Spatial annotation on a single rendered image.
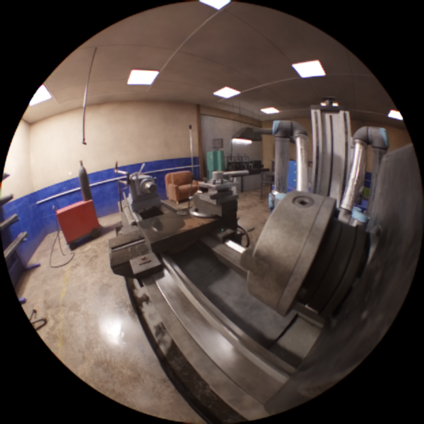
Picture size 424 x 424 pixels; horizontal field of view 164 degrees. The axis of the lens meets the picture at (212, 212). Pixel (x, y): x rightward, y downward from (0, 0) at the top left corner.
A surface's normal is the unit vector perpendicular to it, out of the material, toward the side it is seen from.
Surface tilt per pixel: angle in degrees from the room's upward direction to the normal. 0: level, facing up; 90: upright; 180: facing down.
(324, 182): 90
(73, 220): 90
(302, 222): 35
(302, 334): 0
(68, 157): 90
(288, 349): 0
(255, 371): 0
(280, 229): 47
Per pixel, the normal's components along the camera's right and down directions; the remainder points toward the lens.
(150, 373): -0.04, -0.93
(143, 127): 0.61, 0.25
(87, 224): 0.84, 0.15
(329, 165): -0.75, 0.27
